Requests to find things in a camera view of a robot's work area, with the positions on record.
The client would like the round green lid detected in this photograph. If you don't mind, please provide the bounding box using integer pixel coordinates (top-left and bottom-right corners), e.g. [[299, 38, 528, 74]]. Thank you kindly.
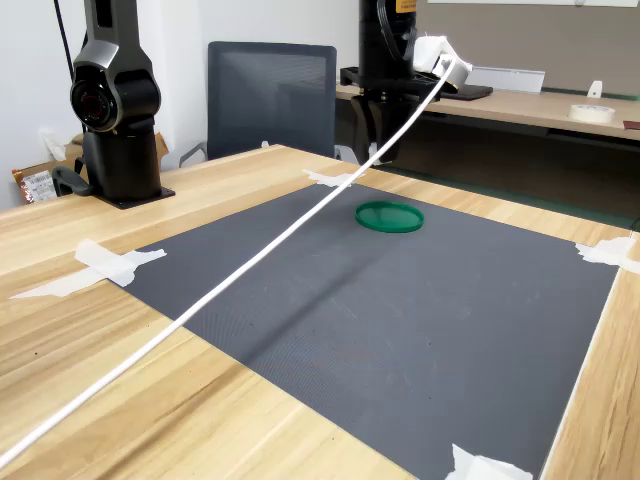
[[354, 200, 426, 235]]

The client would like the white tape piece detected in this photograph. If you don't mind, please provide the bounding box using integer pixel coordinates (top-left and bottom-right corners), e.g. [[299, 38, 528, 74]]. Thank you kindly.
[[574, 236, 640, 276], [443, 443, 534, 480], [8, 238, 168, 302], [302, 168, 367, 189]]

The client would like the black flat pad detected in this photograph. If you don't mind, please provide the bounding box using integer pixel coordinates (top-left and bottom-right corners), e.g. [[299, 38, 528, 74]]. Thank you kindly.
[[449, 83, 495, 102]]

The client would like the dark grey office chair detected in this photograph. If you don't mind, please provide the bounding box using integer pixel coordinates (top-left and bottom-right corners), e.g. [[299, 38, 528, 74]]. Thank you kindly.
[[178, 41, 359, 169]]

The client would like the pale wooden desk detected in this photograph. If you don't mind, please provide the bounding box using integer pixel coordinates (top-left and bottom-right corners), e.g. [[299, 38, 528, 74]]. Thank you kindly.
[[335, 82, 640, 151]]

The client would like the grey-brown partition panel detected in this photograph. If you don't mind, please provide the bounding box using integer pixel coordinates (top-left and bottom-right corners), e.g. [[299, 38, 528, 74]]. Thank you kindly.
[[415, 0, 640, 96]]

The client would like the dark grey mat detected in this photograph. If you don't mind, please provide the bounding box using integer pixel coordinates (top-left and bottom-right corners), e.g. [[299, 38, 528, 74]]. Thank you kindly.
[[121, 182, 622, 480]]

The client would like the roll of masking tape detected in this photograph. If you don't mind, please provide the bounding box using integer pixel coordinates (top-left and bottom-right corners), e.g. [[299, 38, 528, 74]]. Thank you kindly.
[[567, 103, 616, 124]]

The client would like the brown cardboard package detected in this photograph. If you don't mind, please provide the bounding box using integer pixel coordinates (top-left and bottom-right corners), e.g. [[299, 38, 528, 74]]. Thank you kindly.
[[11, 130, 170, 204]]

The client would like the white camera box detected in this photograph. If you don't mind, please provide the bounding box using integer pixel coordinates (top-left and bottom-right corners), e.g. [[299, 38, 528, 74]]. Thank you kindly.
[[411, 34, 474, 94]]

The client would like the silver cable duct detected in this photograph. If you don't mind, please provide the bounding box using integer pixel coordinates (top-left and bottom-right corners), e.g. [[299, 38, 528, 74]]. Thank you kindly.
[[466, 65, 547, 94]]

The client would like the white camera cable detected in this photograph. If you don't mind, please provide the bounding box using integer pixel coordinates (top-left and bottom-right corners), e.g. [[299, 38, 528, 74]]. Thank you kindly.
[[0, 55, 457, 470]]

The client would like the black clamp handle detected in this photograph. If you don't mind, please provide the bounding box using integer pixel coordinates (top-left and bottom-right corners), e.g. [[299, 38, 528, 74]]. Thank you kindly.
[[50, 164, 95, 198]]

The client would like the black hanging cable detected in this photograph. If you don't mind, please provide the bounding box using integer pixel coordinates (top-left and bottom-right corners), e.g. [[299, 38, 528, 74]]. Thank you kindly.
[[51, 0, 77, 84]]

